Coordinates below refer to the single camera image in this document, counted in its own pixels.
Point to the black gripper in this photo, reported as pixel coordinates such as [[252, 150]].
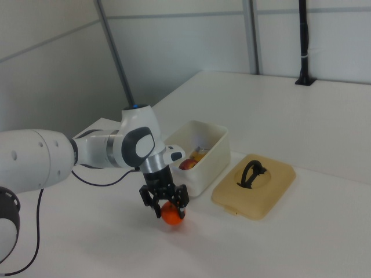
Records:
[[158, 181]]

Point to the orange toy fruit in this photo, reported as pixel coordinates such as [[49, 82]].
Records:
[[172, 217]]

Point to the red toy apple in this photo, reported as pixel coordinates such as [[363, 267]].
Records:
[[187, 164]]

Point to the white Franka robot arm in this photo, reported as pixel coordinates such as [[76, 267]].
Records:
[[29, 156]]

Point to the white plastic container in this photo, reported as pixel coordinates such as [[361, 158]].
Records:
[[208, 173]]

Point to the yellow toy with metal parts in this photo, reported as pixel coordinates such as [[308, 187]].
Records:
[[200, 156]]

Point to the grey partition post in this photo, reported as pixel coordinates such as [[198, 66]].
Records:
[[116, 58], [255, 37]]

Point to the black camera pole with base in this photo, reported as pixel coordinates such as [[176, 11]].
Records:
[[303, 43]]

